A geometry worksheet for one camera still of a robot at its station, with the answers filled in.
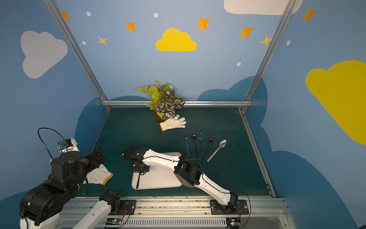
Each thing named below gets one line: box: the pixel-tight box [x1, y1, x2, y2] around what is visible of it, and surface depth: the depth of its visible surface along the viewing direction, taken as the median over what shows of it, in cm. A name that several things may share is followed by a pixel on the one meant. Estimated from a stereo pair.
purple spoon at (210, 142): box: [201, 136, 214, 164], surface depth 103 cm
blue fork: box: [199, 132, 204, 163], surface depth 106 cm
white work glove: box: [159, 114, 187, 132], surface depth 113 cm
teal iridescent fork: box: [183, 131, 191, 157], surface depth 106 cm
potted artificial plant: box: [137, 79, 187, 124], surface depth 98 cm
